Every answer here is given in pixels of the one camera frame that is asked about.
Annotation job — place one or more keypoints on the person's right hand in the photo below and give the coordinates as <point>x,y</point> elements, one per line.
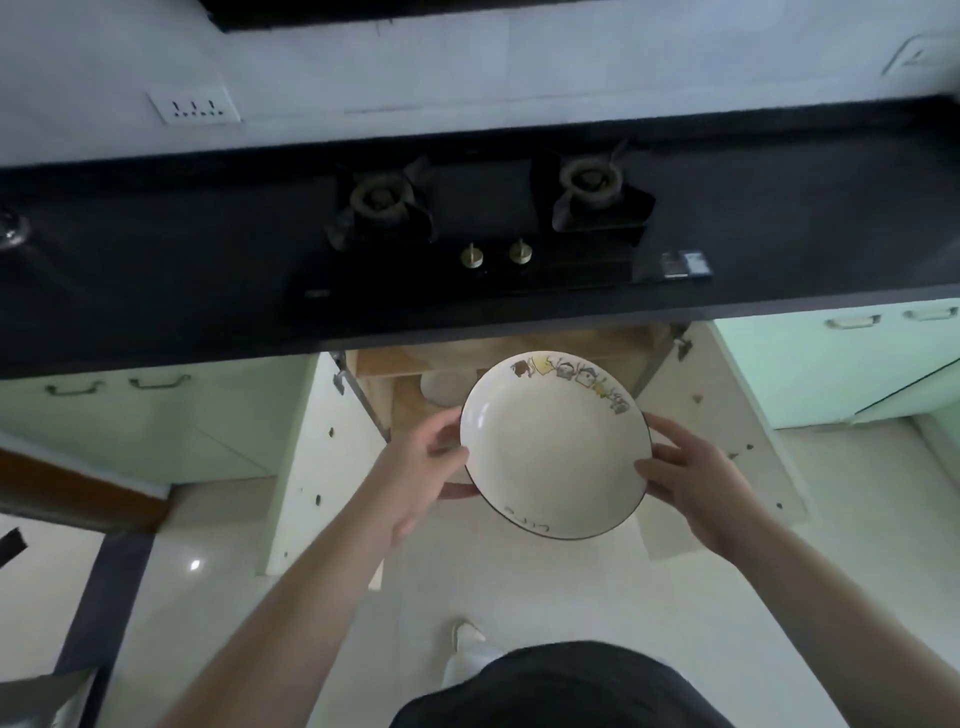
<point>701,495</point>

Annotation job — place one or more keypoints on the person's left hand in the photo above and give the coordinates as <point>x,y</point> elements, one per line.
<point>409,480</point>

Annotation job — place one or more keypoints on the person's left thumb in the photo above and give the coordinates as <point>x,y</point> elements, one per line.
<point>444,439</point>

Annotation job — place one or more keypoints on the person's right thumb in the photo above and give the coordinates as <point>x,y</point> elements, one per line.
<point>654,474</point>

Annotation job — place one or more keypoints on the white plate with printed rim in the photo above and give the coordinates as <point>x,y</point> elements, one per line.
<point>555,450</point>

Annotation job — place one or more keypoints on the person's right forearm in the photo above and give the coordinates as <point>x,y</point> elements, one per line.
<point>840,622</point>

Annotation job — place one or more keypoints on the person's left forearm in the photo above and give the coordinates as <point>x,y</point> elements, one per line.
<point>300,615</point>

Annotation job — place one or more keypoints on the white dish in cabinet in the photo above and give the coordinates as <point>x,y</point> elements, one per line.
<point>444,386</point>

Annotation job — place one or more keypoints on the wooden cabinet shelf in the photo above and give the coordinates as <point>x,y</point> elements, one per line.
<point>405,394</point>

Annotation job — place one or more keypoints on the open white cabinet door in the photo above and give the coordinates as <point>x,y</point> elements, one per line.
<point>712,420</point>
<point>322,465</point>

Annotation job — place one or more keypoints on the metal door hinge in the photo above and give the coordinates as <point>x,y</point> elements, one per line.
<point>681,343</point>
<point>338,371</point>

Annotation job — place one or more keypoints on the brass stove knob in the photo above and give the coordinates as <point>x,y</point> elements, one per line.
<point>472,256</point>
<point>520,252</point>

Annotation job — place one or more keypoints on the light green cabinet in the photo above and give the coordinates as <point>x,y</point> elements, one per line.
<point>150,427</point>
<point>825,367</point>

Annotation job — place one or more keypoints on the stove label sticker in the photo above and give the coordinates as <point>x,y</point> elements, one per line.
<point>684,265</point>

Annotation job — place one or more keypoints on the person's white slipper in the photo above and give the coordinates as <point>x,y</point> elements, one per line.
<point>463,652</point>

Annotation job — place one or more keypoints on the black glass gas stove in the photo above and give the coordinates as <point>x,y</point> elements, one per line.
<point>495,217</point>

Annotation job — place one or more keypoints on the person's black shirt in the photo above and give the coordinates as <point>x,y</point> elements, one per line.
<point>562,690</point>

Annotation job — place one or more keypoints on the black burner grate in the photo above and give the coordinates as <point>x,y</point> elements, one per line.
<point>592,184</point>
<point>382,199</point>

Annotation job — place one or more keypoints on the open light green cabinet door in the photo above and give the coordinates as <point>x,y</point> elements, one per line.
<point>911,397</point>

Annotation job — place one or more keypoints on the dark floor tape strip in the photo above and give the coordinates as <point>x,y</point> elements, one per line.
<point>109,600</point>

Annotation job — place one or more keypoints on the brown wooden board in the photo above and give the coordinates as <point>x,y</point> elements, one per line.
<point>75,491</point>

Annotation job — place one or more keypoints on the clear glass object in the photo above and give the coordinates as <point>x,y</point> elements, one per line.
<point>11,229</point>

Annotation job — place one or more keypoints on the white wall socket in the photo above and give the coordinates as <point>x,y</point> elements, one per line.
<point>193,106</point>

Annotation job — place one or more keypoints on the white wall switch plate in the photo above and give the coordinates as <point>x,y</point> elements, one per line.
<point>919,54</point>

